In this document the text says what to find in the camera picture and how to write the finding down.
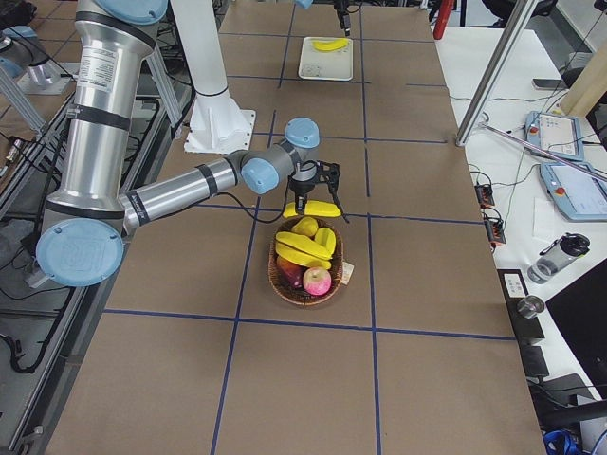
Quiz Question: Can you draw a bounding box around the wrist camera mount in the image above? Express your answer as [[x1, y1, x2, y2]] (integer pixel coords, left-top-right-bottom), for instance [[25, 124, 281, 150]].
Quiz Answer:
[[316, 161, 340, 193]]

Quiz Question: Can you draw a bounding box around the yellow banana bunch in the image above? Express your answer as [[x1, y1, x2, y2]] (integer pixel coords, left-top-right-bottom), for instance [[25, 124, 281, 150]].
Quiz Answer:
[[275, 231, 333, 270]]

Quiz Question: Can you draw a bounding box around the teach pendant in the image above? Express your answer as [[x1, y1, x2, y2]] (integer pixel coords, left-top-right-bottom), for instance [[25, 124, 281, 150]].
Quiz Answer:
[[540, 162, 606, 222], [525, 111, 584, 161]]

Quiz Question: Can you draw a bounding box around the basket paper tag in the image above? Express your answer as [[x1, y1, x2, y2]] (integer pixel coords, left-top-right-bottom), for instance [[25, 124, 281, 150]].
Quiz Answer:
[[341, 262, 355, 285]]

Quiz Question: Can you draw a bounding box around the clear water bottle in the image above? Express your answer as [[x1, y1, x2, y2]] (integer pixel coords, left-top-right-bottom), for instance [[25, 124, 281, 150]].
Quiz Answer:
[[527, 232, 590, 284]]

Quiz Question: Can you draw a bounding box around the dark red mango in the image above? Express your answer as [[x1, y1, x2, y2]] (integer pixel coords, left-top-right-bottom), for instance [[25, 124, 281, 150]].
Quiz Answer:
[[276, 256, 304, 289]]

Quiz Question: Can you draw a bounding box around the small metal cup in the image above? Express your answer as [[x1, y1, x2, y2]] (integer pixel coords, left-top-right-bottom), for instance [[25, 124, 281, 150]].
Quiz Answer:
[[516, 295, 545, 319]]

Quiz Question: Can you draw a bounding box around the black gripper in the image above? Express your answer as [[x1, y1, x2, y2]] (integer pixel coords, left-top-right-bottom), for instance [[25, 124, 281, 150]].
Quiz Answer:
[[288, 160, 350, 224], [332, 0, 351, 37]]

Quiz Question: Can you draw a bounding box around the near teach pendant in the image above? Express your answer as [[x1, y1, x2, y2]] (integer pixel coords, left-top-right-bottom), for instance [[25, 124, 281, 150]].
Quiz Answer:
[[540, 162, 606, 222]]

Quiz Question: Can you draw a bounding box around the yellow pear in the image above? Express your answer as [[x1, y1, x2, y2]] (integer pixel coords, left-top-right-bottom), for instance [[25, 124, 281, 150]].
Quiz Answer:
[[290, 216, 319, 238]]

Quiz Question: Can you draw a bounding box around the orange electronics board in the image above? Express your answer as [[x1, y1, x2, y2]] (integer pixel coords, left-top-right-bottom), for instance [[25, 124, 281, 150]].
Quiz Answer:
[[474, 183, 495, 209], [484, 216, 506, 246]]

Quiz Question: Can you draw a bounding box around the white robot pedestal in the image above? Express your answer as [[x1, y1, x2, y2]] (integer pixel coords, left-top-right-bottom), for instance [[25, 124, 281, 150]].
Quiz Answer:
[[171, 0, 256, 154]]

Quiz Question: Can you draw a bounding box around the brown wicker basket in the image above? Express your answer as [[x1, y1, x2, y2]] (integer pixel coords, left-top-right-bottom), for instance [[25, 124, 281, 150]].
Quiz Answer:
[[268, 216, 343, 306]]

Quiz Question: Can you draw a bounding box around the red cylinder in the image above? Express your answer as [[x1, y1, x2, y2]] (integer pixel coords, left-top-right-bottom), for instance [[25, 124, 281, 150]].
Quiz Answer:
[[432, 0, 454, 41]]

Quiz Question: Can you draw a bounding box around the white bear tray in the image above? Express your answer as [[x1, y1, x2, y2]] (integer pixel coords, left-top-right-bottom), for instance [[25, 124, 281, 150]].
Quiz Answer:
[[298, 37, 354, 82]]

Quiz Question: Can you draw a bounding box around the long reach stick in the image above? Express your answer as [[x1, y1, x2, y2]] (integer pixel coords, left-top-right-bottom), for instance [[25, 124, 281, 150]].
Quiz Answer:
[[477, 111, 606, 182]]

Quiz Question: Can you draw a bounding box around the far teach pendant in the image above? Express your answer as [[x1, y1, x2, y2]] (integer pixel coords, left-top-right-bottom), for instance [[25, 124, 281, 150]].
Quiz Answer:
[[525, 111, 584, 161]]

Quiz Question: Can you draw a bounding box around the aluminium frame post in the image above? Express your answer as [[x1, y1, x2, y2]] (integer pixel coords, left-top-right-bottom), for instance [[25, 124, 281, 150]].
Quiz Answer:
[[455, 0, 539, 147]]

